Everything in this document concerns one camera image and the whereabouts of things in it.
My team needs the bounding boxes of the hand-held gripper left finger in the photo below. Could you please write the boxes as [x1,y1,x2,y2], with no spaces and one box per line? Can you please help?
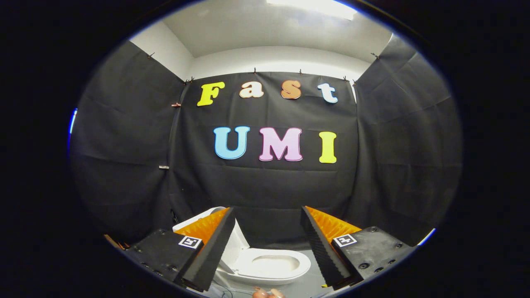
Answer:
[124,207,236,292]

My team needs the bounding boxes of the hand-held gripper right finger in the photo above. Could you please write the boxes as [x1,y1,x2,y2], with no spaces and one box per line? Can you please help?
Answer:
[300,206,416,290]

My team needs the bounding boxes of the black backdrop cloth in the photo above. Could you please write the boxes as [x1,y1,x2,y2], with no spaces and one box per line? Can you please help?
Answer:
[70,33,463,249]

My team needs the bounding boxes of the white toilet seat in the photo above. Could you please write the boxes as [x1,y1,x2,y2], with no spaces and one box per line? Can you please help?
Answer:
[232,248,311,280]

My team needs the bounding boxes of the black cable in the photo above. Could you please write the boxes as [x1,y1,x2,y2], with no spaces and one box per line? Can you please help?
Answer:
[213,281,234,298]

